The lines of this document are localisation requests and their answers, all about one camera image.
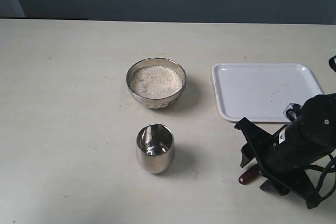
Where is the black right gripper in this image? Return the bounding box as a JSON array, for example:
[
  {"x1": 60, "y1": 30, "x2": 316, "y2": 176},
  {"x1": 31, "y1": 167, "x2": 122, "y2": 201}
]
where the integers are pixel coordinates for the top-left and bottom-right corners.
[{"x1": 235, "y1": 93, "x2": 335, "y2": 209}]

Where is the dark brown wooden spoon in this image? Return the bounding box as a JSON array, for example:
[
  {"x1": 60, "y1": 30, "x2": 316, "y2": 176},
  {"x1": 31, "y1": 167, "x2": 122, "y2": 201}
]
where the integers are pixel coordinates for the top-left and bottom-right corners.
[{"x1": 238, "y1": 164, "x2": 260, "y2": 185}]

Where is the steel cup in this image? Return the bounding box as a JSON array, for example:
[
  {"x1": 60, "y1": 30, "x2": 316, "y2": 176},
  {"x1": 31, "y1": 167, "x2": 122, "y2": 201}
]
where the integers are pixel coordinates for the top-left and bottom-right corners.
[{"x1": 136, "y1": 124, "x2": 175, "y2": 174}]

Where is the white plastic tray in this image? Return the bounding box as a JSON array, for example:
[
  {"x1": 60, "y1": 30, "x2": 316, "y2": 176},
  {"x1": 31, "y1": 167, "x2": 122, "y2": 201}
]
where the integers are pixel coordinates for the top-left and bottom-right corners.
[{"x1": 212, "y1": 63, "x2": 323, "y2": 123}]

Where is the steel bowl of rice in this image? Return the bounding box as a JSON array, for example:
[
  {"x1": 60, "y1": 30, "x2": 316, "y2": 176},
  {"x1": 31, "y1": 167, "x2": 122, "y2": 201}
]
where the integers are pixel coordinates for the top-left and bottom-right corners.
[{"x1": 126, "y1": 58, "x2": 187, "y2": 109}]

